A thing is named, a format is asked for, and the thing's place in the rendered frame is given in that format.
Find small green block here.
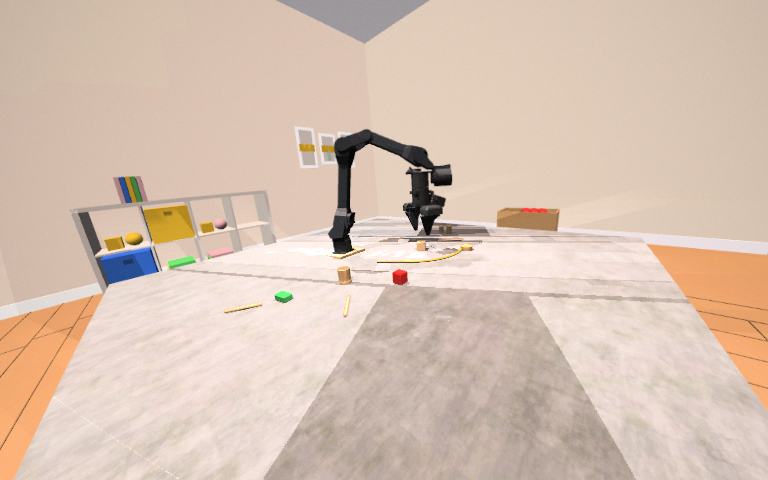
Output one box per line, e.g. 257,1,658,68
274,291,293,303

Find tan wooden cylinder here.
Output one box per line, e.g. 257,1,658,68
337,266,351,285

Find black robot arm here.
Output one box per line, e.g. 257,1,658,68
328,129,452,254

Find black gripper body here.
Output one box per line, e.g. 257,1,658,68
403,187,443,216

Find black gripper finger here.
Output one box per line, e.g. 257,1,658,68
420,214,441,236
405,211,420,231

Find red cube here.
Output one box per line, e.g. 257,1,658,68
392,269,408,285

